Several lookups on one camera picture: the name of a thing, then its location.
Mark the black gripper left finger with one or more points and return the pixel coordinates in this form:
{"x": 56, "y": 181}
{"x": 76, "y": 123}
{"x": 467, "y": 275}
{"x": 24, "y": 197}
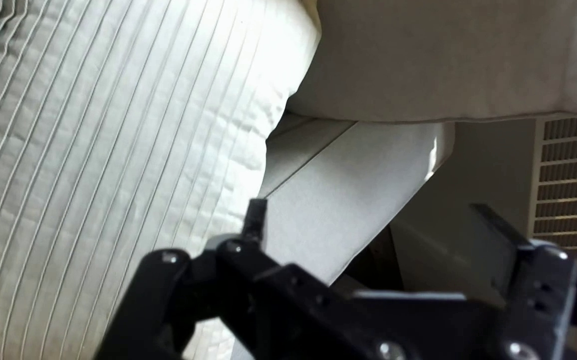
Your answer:
{"x": 153, "y": 300}

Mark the cream striped pillow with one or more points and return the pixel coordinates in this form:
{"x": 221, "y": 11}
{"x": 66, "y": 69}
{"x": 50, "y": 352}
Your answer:
{"x": 99, "y": 167}

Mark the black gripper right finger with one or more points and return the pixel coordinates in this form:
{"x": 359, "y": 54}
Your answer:
{"x": 539, "y": 300}

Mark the wall radiator vent grille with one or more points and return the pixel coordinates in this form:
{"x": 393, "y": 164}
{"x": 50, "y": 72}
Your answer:
{"x": 567, "y": 181}

